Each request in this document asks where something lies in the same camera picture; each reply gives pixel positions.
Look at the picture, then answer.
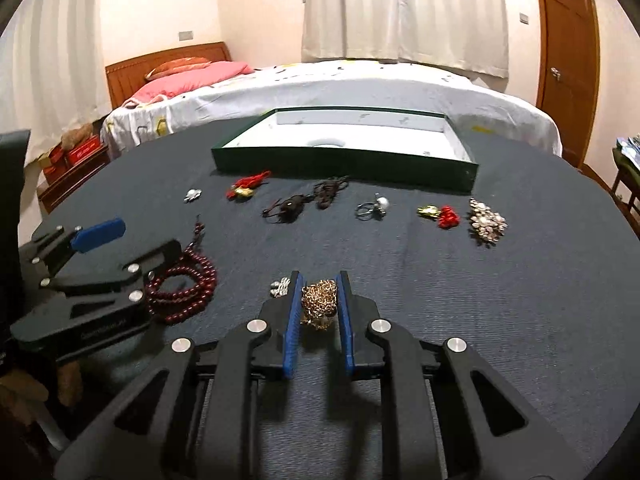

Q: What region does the black cord necklace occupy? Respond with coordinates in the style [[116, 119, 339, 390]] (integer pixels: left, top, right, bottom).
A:
[[262, 192, 307, 224]]

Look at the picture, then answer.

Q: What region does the red knot gold charm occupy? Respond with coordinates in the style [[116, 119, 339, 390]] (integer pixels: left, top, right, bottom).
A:
[[417, 204, 461, 230]]

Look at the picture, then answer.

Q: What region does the patterned orange pillow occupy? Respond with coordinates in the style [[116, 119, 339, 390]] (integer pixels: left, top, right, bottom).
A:
[[145, 56, 213, 81]]

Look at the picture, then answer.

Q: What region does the white curtain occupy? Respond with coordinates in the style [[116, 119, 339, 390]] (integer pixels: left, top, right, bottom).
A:
[[301, 0, 511, 78]]

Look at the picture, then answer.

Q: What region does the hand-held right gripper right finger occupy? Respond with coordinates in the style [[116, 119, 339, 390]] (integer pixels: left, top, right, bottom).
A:
[[336, 270, 591, 480]]

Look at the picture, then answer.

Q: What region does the pink pillow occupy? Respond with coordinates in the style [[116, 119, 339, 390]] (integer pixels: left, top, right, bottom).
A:
[[131, 61, 256, 106]]

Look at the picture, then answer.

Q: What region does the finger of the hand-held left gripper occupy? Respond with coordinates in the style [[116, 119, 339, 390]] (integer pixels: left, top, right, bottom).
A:
[[19, 217, 126, 267], [39, 239, 184, 307]]

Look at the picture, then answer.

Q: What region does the wooden chair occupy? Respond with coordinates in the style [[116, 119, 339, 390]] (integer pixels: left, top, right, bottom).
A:
[[610, 135, 640, 236]]

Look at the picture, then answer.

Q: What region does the wooden headboard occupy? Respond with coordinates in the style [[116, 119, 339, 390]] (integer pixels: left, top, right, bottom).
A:
[[105, 41, 233, 110]]

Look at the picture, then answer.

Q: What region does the wooden door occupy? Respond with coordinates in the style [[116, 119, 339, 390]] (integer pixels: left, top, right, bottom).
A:
[[532, 0, 601, 168]]

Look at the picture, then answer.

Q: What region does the wooden nightstand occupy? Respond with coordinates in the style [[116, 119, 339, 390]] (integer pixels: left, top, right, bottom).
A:
[[37, 145, 111, 213]]

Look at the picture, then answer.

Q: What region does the bed with white sheet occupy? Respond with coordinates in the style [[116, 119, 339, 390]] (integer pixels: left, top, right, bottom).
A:
[[100, 60, 563, 158]]

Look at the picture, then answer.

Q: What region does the red box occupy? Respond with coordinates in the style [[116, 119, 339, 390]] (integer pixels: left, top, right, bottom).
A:
[[42, 132, 106, 181]]

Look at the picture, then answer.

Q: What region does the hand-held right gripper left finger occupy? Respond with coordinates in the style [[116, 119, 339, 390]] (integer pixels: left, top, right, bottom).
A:
[[54, 270, 306, 480]]

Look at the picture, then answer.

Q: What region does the gold chain bracelet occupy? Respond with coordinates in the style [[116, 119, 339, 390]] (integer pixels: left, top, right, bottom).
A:
[[300, 280, 338, 332]]

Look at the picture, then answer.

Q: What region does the red tassel gold charm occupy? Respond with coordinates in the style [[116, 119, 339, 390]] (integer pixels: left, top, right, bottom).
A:
[[226, 170, 272, 202]]

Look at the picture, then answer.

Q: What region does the black chair back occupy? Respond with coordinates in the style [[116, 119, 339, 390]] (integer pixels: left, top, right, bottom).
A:
[[0, 130, 32, 261]]

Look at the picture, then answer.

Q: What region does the dark red bead bracelet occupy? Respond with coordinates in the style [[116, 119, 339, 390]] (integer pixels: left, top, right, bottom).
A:
[[145, 215, 218, 326]]

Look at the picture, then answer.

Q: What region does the dark brown cord necklace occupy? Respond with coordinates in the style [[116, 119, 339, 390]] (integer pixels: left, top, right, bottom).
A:
[[312, 176, 351, 211]]

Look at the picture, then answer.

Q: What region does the green jewelry box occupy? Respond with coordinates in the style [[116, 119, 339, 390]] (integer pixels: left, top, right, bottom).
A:
[[210, 106, 479, 193]]

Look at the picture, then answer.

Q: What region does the person's left hand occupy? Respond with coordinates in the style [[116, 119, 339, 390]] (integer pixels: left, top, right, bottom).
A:
[[0, 360, 83, 408]]

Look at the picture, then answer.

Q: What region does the pearl flower brooch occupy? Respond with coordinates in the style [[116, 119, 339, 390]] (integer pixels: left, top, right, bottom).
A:
[[467, 198, 508, 247]]

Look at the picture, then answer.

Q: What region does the silver pearl ring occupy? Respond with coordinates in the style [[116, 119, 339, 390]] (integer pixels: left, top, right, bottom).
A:
[[356, 195, 390, 221]]

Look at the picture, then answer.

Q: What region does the brown plush toy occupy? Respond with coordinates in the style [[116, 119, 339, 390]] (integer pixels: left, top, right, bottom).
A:
[[61, 122, 95, 151]]

